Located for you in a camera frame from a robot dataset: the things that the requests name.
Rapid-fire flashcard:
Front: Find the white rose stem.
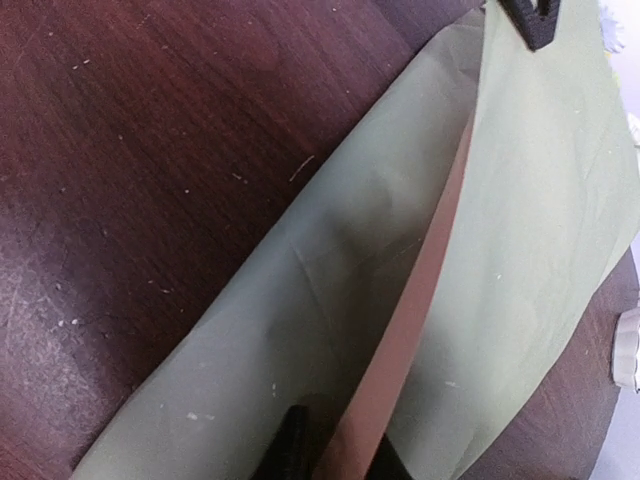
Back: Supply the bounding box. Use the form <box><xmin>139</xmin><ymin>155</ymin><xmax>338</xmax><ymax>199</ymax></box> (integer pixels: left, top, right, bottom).
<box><xmin>599</xmin><ymin>3</ymin><xmax>626</xmax><ymax>54</ymax></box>

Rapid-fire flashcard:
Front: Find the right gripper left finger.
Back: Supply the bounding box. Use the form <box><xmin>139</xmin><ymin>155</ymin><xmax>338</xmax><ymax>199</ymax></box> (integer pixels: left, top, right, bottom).
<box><xmin>252</xmin><ymin>404</ymin><xmax>316</xmax><ymax>480</ymax></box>

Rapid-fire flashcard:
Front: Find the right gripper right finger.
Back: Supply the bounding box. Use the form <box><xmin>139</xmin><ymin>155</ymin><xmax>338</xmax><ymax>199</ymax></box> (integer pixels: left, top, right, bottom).
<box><xmin>367</xmin><ymin>434</ymin><xmax>412</xmax><ymax>480</ymax></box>

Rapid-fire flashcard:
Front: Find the white printed ribbon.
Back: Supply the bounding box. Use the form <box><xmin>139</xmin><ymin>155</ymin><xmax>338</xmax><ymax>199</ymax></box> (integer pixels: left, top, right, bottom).
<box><xmin>611</xmin><ymin>307</ymin><xmax>639</xmax><ymax>393</ymax></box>

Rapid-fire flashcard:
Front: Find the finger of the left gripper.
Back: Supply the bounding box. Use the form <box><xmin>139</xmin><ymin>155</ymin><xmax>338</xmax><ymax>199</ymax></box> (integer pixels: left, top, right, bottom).
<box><xmin>498</xmin><ymin>0</ymin><xmax>561</xmax><ymax>52</ymax></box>

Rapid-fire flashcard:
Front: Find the pink wrapping paper sheet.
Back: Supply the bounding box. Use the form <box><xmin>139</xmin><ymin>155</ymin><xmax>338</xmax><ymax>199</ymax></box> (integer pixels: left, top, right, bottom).
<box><xmin>74</xmin><ymin>1</ymin><xmax>639</xmax><ymax>479</ymax></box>

